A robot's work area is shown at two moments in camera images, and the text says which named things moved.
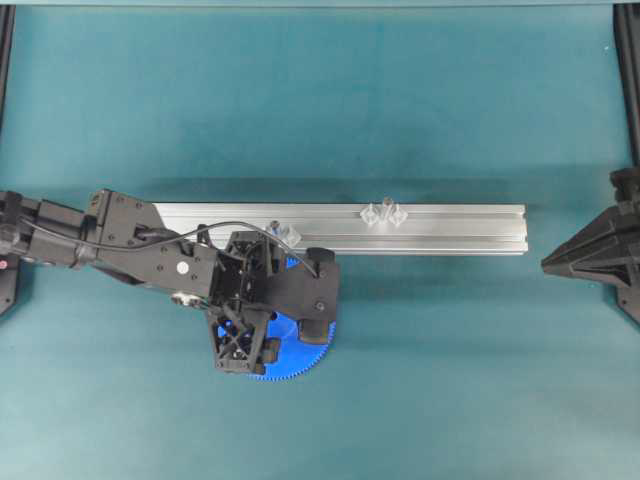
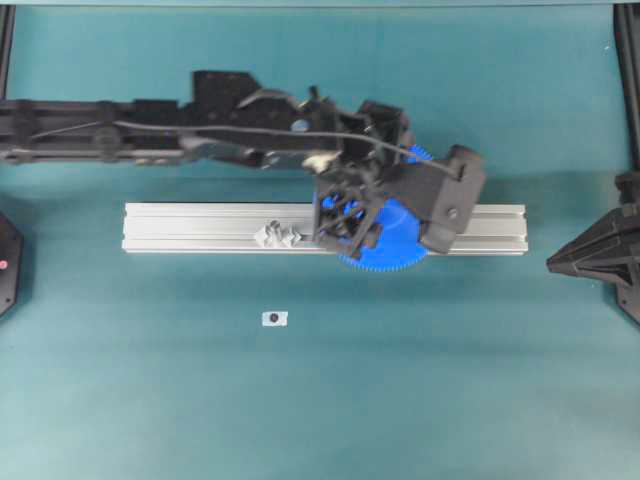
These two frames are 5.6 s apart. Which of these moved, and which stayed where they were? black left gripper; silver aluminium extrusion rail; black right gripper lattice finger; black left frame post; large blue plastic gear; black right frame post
Moved: large blue plastic gear; black left gripper
Stayed: black right frame post; silver aluminium extrusion rail; black left frame post; black right gripper lattice finger
